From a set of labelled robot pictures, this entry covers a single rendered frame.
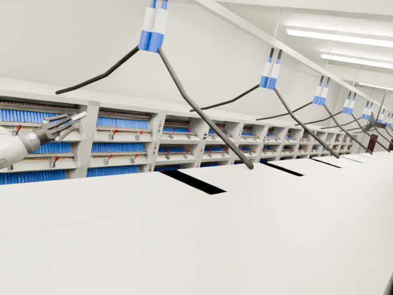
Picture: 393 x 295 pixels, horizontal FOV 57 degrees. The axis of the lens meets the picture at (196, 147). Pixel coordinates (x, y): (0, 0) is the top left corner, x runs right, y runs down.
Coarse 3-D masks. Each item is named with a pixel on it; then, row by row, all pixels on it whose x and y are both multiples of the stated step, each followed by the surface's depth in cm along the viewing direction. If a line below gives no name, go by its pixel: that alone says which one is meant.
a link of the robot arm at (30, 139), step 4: (24, 132) 148; (28, 132) 148; (32, 132) 148; (20, 136) 146; (24, 136) 146; (28, 136) 147; (32, 136) 148; (36, 136) 149; (24, 140) 146; (28, 140) 146; (32, 140) 147; (36, 140) 148; (24, 144) 146; (28, 144) 146; (32, 144) 147; (36, 144) 148; (28, 148) 147; (32, 148) 148; (36, 148) 150
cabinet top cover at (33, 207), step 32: (0, 192) 67; (32, 192) 71; (64, 192) 74; (96, 192) 79; (128, 192) 84; (160, 192) 89; (192, 192) 96; (0, 224) 56; (32, 224) 58; (64, 224) 61
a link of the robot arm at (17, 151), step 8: (0, 136) 147; (8, 136) 146; (16, 136) 146; (0, 144) 142; (8, 144) 143; (16, 144) 144; (0, 152) 140; (8, 152) 142; (16, 152) 143; (24, 152) 146; (0, 160) 141; (8, 160) 142; (16, 160) 145; (0, 168) 143
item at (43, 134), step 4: (44, 124) 154; (48, 124) 155; (36, 128) 151; (40, 128) 151; (44, 128) 154; (52, 128) 155; (56, 128) 155; (36, 132) 149; (40, 132) 150; (44, 132) 150; (48, 132) 153; (56, 132) 155; (40, 136) 149; (44, 136) 150; (48, 136) 153; (52, 136) 154; (56, 136) 155; (40, 140) 150; (44, 140) 151; (48, 140) 152; (52, 140) 154; (40, 144) 152
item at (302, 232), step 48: (240, 192) 107; (288, 192) 122; (336, 192) 141; (0, 240) 51; (48, 240) 54; (96, 240) 58; (144, 240) 62; (192, 240) 66; (240, 240) 72; (288, 240) 78; (336, 240) 86; (384, 240) 95; (0, 288) 41; (48, 288) 43; (96, 288) 46; (144, 288) 48; (192, 288) 51; (240, 288) 54; (288, 288) 57; (336, 288) 61; (384, 288) 66
